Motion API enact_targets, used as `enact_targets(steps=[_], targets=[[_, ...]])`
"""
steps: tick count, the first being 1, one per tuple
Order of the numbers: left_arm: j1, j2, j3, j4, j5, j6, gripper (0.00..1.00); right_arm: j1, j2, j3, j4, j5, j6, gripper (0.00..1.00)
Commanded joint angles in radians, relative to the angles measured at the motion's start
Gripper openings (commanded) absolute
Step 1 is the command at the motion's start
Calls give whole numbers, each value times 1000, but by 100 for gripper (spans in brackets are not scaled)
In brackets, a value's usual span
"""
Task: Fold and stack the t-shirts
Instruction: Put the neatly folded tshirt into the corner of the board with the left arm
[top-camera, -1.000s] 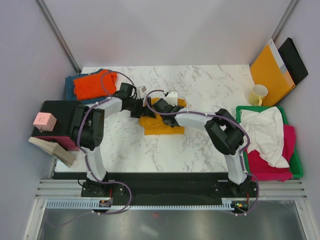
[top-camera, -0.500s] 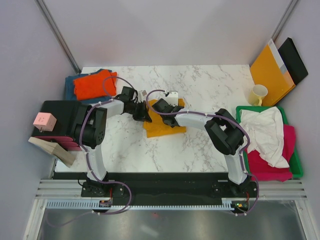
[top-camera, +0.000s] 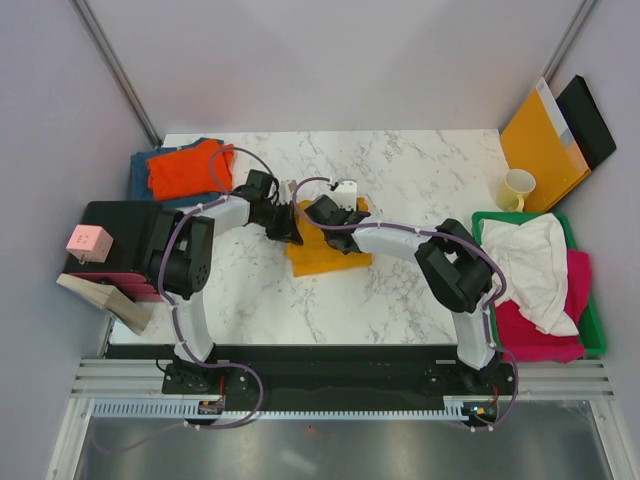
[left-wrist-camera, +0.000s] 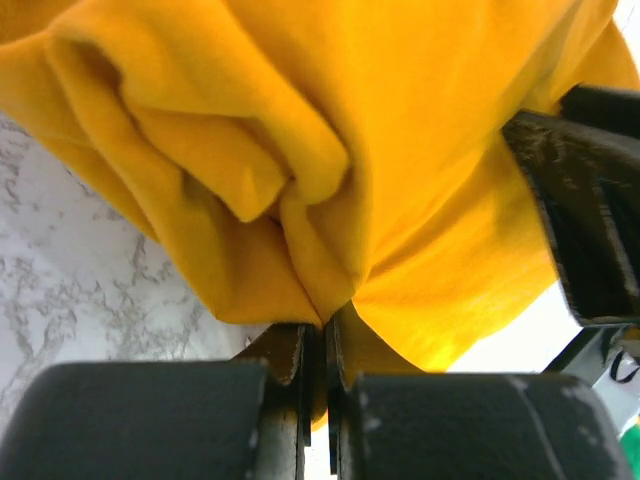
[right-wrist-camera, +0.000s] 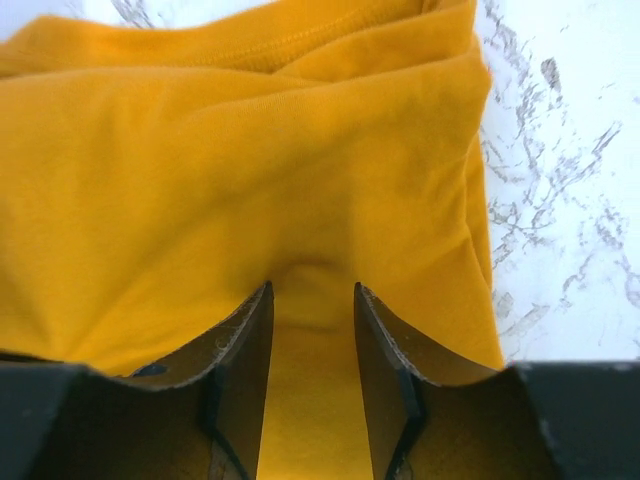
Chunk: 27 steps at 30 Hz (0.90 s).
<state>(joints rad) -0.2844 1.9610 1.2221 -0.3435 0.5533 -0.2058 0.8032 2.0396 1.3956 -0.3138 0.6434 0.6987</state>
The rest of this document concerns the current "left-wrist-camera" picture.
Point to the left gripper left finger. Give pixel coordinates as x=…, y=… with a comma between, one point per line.
x=244, y=418

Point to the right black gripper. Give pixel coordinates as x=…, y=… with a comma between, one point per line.
x=582, y=167

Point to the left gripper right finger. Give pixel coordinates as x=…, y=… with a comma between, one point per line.
x=389, y=420

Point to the yellow t shirt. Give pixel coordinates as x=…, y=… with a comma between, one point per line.
x=293, y=157

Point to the green plastic tray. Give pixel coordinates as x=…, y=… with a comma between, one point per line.
x=630, y=440

